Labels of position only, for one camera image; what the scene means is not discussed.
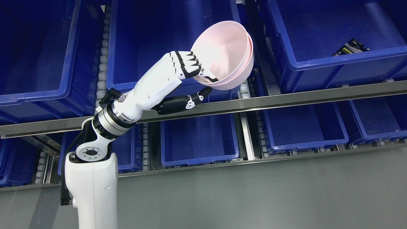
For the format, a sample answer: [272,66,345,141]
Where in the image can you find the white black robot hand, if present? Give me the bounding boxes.
[113,51,218,123]

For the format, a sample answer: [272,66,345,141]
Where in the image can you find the pink bowl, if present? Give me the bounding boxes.
[191,21,248,86]
[209,32,253,90]

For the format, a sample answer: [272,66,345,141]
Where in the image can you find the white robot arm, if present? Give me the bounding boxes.
[61,89,146,229]

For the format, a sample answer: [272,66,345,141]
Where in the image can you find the blue bin upper middle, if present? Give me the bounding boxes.
[106,0,244,93]

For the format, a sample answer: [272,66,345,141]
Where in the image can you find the blue bin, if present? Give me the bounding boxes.
[106,0,244,93]
[0,0,104,125]
[264,0,407,93]
[260,102,349,155]
[57,124,143,176]
[160,114,240,167]
[344,94,407,145]

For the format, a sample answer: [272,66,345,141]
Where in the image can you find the blue bin lower middle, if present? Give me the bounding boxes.
[160,114,240,167]

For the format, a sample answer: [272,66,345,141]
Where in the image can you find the steel shelf rack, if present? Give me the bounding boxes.
[1,0,406,186]

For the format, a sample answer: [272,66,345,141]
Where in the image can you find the blue bin lower left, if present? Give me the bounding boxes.
[57,124,143,176]

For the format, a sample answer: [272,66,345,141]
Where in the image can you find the blue bin upper left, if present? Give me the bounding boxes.
[0,0,104,125]

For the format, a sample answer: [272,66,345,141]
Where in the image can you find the blue stacked bins far left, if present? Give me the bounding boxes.
[0,138,39,188]

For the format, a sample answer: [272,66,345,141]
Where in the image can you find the blue bin upper right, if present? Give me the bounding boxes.
[264,0,407,93]

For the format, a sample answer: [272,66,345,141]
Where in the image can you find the black green item in bin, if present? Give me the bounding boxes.
[332,38,370,56]

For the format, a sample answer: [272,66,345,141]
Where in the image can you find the blue bin lower far right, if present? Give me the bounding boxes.
[344,94,407,145]

